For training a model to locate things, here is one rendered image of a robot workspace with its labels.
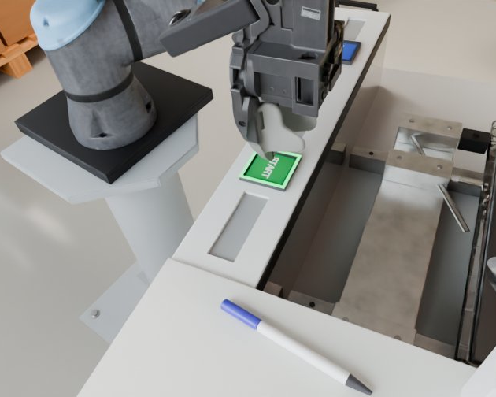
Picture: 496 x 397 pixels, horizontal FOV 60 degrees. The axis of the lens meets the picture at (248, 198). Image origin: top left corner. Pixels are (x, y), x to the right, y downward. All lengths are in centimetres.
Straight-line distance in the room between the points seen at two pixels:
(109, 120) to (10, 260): 125
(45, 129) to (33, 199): 124
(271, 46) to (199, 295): 23
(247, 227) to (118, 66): 38
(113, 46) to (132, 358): 46
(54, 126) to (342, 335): 66
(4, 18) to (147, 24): 227
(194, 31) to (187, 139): 40
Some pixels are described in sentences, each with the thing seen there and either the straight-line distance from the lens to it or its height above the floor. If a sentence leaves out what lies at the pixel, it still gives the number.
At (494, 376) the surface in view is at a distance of 30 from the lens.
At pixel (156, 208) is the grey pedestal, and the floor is 68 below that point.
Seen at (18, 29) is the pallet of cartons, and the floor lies 22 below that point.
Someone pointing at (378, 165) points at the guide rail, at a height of 84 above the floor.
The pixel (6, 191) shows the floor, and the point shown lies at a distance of 222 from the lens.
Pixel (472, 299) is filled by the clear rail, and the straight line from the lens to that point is 50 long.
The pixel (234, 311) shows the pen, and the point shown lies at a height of 97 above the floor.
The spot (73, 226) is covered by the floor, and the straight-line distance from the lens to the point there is 190.
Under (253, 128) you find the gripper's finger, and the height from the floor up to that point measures 105.
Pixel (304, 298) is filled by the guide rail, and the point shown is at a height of 85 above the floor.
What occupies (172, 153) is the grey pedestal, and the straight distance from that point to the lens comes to 77.
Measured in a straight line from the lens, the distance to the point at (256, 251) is 43.
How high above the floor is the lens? 132
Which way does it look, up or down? 48 degrees down
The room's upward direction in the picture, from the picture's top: 9 degrees counter-clockwise
